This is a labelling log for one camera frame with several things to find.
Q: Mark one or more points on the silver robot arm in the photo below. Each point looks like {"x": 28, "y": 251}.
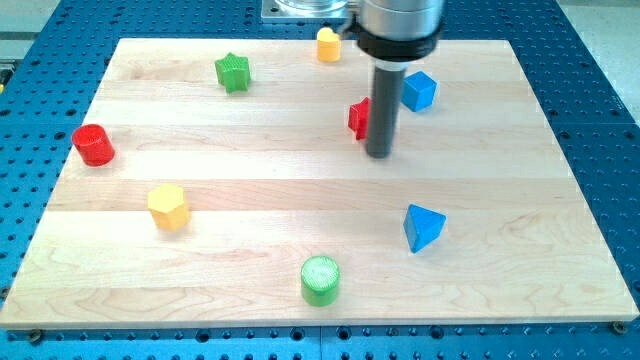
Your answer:
{"x": 395, "y": 32}

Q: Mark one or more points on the blue triangle block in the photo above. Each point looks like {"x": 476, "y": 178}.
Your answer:
{"x": 422, "y": 226}

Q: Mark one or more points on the blue cube block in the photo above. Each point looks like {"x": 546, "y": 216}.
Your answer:
{"x": 418, "y": 91}

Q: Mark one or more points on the red star block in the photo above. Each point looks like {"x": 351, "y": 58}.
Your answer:
{"x": 358, "y": 118}

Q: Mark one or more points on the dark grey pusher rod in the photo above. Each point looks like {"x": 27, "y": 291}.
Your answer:
{"x": 386, "y": 97}

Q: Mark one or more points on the green cylinder block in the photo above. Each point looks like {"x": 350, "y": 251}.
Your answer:
{"x": 320, "y": 279}

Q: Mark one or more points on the wooden board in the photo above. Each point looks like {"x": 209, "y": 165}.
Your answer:
{"x": 274, "y": 176}

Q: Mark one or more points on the yellow heart block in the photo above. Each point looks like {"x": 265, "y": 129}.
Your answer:
{"x": 328, "y": 45}

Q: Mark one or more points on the green star block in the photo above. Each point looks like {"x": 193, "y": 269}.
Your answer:
{"x": 233, "y": 72}

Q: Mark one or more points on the yellow hexagon block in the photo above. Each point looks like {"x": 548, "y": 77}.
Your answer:
{"x": 169, "y": 207}

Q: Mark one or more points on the red cylinder block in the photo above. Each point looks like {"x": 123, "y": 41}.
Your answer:
{"x": 93, "y": 144}

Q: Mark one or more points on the blue perforated table plate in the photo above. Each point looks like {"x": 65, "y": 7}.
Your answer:
{"x": 52, "y": 88}

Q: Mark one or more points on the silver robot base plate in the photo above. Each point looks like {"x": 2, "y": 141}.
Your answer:
{"x": 282, "y": 11}

